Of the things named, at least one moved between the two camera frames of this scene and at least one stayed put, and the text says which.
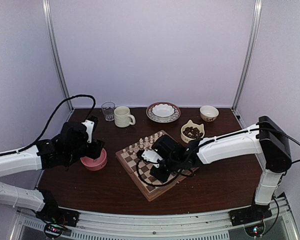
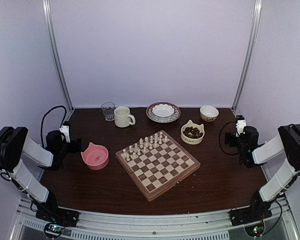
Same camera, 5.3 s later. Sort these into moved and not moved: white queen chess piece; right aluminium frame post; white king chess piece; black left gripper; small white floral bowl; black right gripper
Moved: black right gripper; black left gripper
Not moved: small white floral bowl; white king chess piece; right aluminium frame post; white queen chess piece
